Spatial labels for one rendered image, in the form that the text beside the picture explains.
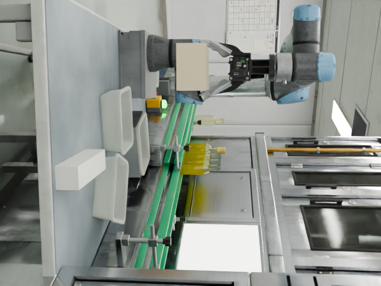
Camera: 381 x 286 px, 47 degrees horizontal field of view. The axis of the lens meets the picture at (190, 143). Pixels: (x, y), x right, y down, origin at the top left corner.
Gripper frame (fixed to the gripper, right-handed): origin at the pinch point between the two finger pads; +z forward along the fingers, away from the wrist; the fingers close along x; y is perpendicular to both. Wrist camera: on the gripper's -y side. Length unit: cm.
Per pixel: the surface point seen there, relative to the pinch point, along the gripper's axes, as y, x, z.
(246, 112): -706, 46, -29
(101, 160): -3.2, 26.3, 29.2
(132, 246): -18, 58, 24
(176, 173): -68, 42, 16
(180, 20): -649, -114, 86
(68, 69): 4.4, 0.3, 35.2
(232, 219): -63, 61, -9
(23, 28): 14.5, -9.5, 42.6
